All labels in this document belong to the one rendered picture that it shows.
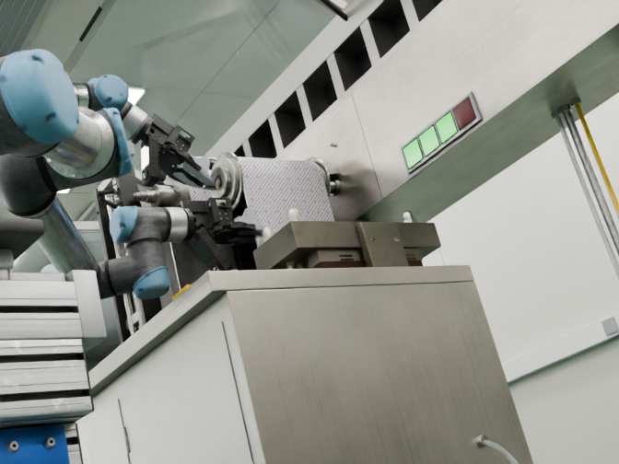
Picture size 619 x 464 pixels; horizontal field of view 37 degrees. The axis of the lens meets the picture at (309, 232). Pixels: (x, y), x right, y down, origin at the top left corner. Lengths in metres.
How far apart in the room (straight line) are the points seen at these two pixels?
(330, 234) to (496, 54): 0.51
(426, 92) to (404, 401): 0.72
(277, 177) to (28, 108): 1.13
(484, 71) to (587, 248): 2.82
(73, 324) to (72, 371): 0.06
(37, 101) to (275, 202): 1.09
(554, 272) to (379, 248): 2.97
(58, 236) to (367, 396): 0.64
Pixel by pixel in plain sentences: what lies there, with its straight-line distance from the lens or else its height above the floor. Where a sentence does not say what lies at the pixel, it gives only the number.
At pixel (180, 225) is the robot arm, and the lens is 1.97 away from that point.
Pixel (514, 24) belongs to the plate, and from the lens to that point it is 1.99.
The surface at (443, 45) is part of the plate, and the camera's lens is 2.12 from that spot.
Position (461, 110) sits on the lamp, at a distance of 2.05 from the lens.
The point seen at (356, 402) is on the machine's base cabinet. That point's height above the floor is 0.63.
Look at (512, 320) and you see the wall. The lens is 5.10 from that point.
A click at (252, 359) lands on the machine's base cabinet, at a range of 1.66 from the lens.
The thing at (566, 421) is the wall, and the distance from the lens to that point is 4.94.
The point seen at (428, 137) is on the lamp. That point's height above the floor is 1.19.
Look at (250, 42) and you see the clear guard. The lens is 2.62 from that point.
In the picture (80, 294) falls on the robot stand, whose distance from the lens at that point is 1.18.
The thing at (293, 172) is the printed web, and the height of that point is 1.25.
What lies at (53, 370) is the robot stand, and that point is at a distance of 1.13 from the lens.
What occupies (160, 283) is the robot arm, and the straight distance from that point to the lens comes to 1.89.
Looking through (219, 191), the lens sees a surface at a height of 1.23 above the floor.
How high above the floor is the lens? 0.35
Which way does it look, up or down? 20 degrees up
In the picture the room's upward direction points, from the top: 15 degrees counter-clockwise
